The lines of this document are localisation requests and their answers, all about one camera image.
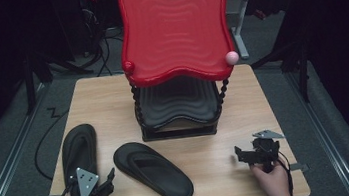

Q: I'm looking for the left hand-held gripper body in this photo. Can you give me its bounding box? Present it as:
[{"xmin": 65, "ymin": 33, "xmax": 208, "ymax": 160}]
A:
[{"xmin": 65, "ymin": 163, "xmax": 117, "ymax": 196}]

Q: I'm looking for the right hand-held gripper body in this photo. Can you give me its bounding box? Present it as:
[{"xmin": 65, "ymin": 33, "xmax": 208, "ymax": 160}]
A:
[{"xmin": 245, "ymin": 127, "xmax": 290, "ymax": 174}]

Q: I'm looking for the black slipper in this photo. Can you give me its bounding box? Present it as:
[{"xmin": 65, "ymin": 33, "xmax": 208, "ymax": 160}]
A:
[
  {"xmin": 111, "ymin": 135, "xmax": 196, "ymax": 196},
  {"xmin": 57, "ymin": 122, "xmax": 103, "ymax": 193}
]

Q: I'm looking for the red and black shoe rack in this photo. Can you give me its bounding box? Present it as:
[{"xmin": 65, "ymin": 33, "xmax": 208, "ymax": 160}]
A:
[{"xmin": 113, "ymin": 0, "xmax": 249, "ymax": 146}]

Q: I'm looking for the person's right hand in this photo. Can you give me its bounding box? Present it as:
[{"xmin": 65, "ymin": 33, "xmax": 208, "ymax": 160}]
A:
[{"xmin": 249, "ymin": 159, "xmax": 293, "ymax": 196}]

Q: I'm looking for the black metal stand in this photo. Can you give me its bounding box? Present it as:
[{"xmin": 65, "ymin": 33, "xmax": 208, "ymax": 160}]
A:
[
  {"xmin": 247, "ymin": 27, "xmax": 319, "ymax": 110},
  {"xmin": 17, "ymin": 37, "xmax": 99, "ymax": 116}
]

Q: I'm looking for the light desk with metal leg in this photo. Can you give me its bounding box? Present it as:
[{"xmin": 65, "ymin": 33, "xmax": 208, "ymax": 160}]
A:
[{"xmin": 217, "ymin": 0, "xmax": 302, "ymax": 64}]

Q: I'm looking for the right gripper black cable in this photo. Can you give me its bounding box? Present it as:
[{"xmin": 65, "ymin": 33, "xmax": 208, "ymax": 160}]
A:
[{"xmin": 275, "ymin": 149, "xmax": 296, "ymax": 196}]

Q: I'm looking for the black cable on floor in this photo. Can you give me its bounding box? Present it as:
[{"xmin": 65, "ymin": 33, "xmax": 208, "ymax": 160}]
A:
[{"xmin": 28, "ymin": 105, "xmax": 79, "ymax": 183}]

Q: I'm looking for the tangle of black cables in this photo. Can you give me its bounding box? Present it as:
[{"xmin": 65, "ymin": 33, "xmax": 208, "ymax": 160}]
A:
[{"xmin": 79, "ymin": 2, "xmax": 128, "ymax": 79}]

